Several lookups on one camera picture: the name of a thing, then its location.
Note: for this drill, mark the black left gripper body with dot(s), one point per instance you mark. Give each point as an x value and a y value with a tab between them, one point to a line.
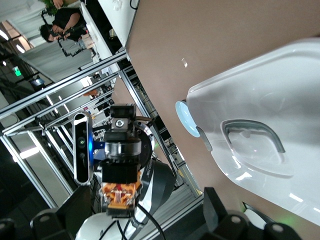
146	150

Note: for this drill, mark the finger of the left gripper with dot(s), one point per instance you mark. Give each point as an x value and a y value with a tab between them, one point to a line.
122	111
121	212

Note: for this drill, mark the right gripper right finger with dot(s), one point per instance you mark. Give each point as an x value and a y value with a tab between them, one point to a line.
225	227

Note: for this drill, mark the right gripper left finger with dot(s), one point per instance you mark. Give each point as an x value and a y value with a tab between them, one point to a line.
62	222

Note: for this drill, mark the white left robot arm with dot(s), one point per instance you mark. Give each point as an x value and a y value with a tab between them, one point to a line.
160	185

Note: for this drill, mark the light blue round plate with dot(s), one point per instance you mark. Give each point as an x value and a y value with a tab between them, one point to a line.
186	120

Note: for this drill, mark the small clear plastic scrap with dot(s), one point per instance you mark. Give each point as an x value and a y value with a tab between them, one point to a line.
184	62

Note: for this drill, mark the small computer monitor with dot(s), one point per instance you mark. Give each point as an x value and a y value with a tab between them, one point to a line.
38	82

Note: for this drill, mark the person in black shirt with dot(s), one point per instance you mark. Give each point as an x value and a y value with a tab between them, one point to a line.
70	22

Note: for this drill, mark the green exit sign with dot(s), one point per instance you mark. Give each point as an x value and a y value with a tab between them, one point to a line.
18	72

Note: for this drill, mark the green potted plant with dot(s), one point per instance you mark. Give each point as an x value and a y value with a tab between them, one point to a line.
53	6

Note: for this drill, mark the blue camera mount bracket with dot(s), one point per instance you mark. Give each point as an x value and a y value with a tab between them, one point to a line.
98	148

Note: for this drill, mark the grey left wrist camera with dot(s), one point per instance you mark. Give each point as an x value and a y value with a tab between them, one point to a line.
82	150

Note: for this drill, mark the aluminium extrusion frame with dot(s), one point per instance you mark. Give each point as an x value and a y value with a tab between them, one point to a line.
62	82

